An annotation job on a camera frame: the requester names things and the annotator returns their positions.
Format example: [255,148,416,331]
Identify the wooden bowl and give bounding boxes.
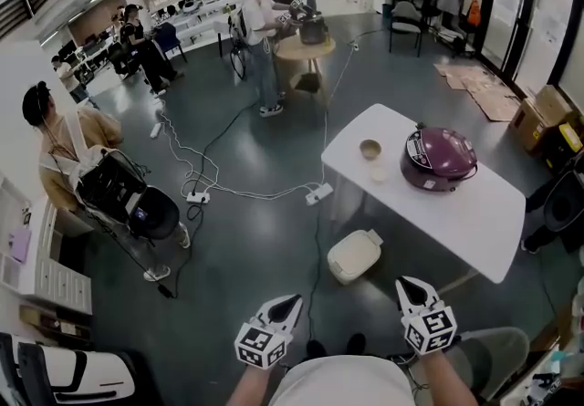
[359,138,382,161]

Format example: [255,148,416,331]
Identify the black floor cable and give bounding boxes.
[157,96,341,350]

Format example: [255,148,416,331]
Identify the grey padded stool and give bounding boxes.
[455,326,531,401]

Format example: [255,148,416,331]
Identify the brown cardboard box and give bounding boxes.
[508,84,577,155]

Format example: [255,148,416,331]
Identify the flattened cardboard sheets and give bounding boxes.
[433,61,522,123]

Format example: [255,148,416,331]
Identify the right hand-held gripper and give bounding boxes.
[394,276,459,357]

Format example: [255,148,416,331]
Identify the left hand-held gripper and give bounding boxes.
[234,294,305,370]

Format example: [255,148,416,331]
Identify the white trash bin lid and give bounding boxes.
[362,228,385,253]

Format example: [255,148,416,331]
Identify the purple rice cooker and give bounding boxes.
[400,122,479,194]

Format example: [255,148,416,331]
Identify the person's left forearm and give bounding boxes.
[226,362,285,406]

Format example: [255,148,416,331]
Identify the white and black chair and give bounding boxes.
[0,331,151,406]

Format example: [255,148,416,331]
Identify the black dustpan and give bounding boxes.
[294,71,321,93]

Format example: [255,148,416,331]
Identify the round wooden table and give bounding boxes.
[275,35,338,78]

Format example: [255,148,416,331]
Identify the grey armchair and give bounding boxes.
[388,1,426,59]

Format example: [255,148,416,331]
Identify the blue chair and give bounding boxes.
[154,21,188,64]

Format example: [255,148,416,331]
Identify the dark rice cooker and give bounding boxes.
[298,11,330,47]

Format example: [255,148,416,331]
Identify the white floor cable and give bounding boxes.
[154,27,389,203]

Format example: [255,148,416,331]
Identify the person's black left shoe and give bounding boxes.
[305,338,329,359]

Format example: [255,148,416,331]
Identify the person's right forearm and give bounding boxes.
[417,347,478,406]

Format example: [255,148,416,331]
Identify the white trash bin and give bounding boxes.
[326,228,385,286]

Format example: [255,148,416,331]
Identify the white drawer cabinet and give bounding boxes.
[0,175,95,317]

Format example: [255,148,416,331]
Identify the person's white shirt torso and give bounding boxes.
[271,354,416,406]

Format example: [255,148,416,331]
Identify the white rectangular table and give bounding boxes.
[320,102,527,285]

